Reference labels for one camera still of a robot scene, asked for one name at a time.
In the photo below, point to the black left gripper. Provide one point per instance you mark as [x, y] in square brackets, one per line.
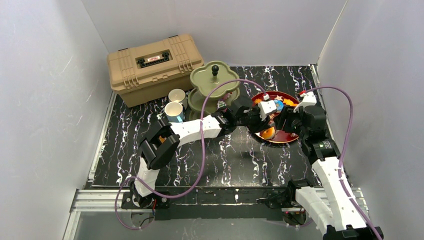
[257, 120]

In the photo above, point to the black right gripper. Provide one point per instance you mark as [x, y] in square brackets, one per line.
[289, 120]

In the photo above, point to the purple frosted cake slice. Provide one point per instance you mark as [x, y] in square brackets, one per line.
[221, 106]

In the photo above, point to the red round lacquer tray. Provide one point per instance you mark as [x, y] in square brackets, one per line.
[281, 100]

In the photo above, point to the green three-tier serving stand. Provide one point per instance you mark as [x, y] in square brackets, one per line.
[205, 79]

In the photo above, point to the orange glazed donut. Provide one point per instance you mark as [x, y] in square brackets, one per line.
[268, 134]

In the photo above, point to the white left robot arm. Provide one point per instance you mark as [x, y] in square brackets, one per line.
[159, 144]

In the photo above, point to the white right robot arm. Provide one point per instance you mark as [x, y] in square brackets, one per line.
[331, 185]

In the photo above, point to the blue mug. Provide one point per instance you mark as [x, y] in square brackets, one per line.
[174, 112]

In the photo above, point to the white cup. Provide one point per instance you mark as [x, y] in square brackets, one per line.
[178, 95]

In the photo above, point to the tan plastic toolbox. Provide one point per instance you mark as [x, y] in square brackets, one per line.
[149, 72]

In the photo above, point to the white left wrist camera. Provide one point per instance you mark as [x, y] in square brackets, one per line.
[267, 108]

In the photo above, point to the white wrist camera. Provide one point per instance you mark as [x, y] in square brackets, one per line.
[307, 99]
[267, 108]

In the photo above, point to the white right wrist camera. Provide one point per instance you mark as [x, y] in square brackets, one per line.
[307, 99]

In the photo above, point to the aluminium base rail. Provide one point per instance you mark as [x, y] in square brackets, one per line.
[270, 203]

